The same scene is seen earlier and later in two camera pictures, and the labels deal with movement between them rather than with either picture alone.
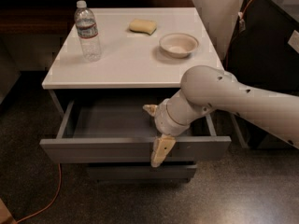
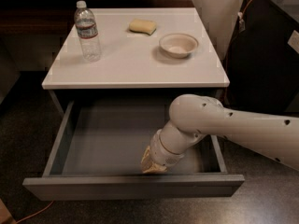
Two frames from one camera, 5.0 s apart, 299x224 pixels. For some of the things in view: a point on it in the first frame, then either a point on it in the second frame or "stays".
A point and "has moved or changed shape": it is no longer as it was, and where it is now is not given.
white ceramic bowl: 178,45 stays
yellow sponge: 141,25 stays
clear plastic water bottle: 88,32 stays
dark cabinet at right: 263,52 stays
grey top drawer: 121,131 has moved or changed shape
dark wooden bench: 53,16 stays
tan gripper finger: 150,108 to 147,161
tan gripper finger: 162,147 to 155,168
